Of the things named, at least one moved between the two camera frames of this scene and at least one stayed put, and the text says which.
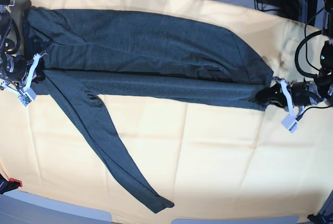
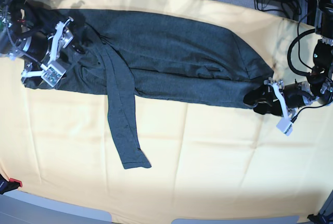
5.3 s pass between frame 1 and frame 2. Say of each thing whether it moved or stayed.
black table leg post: stayed
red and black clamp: stayed
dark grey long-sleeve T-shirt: moved
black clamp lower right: stayed
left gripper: moved
